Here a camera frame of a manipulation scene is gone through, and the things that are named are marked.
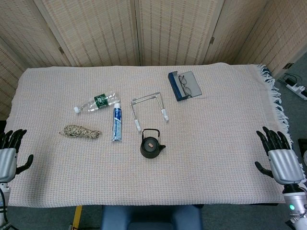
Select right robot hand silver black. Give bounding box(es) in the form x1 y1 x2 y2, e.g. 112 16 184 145
254 126 304 185

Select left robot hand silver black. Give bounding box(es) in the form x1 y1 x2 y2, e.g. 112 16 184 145
0 129 34 184

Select black teapot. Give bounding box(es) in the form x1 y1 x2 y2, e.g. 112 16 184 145
140 128 166 159

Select white power strip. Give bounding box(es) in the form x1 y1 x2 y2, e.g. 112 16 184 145
283 74 307 101

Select yellow floor tape strip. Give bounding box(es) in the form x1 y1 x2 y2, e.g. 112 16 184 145
71 205 83 230

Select clear plastic water bottle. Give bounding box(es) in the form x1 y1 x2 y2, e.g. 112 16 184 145
73 92 120 114

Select blue white toothpaste tube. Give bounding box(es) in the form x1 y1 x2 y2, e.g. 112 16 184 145
110 103 123 143

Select pink waffle tablecloth with fringe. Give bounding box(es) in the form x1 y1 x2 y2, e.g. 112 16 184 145
0 62 303 208

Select blue glasses case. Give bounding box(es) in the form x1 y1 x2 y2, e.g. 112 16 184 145
168 70 202 102

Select blue chair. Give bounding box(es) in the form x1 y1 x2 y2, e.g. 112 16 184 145
100 205 203 230

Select beige woven folding screen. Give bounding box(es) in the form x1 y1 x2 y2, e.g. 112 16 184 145
0 0 307 120

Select braided rope bundle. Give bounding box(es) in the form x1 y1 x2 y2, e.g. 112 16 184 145
59 124 102 140

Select black frame eyeglasses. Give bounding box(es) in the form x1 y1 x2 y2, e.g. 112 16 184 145
178 75 192 98

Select metal wire hook rack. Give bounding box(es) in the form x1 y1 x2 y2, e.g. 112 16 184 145
130 92 170 133

